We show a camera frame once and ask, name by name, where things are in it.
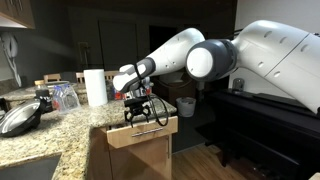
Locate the black piano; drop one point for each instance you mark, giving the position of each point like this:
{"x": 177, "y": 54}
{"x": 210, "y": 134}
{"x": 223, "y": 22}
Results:
{"x": 278, "y": 134}

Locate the wooden chair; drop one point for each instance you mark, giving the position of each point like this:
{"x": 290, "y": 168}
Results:
{"x": 52, "y": 77}
{"x": 110, "y": 75}

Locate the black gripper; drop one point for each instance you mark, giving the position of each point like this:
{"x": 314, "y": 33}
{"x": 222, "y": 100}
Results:
{"x": 136, "y": 107}

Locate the pack of water bottles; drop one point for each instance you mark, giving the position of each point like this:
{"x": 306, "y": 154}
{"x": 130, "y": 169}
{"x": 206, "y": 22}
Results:
{"x": 114, "y": 94}

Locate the white paper towel roll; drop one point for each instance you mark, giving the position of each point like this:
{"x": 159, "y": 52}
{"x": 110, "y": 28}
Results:
{"x": 95, "y": 87}

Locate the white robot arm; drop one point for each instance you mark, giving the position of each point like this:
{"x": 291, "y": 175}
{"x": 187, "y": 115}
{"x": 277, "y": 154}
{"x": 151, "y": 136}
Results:
{"x": 285, "y": 56}

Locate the white waste bin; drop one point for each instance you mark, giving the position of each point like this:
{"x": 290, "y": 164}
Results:
{"x": 186, "y": 106}

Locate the black waffle maker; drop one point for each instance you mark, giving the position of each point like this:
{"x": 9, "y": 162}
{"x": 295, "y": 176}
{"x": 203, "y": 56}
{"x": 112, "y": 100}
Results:
{"x": 21, "y": 118}

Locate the jar with tan lid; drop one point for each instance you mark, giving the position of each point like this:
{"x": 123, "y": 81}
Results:
{"x": 41, "y": 90}

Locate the white wall telephone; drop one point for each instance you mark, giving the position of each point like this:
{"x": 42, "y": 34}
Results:
{"x": 10, "y": 47}

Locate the wooden drawer with metal handle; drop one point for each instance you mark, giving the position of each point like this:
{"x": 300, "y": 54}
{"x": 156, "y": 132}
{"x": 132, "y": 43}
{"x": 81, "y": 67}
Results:
{"x": 140, "y": 132}

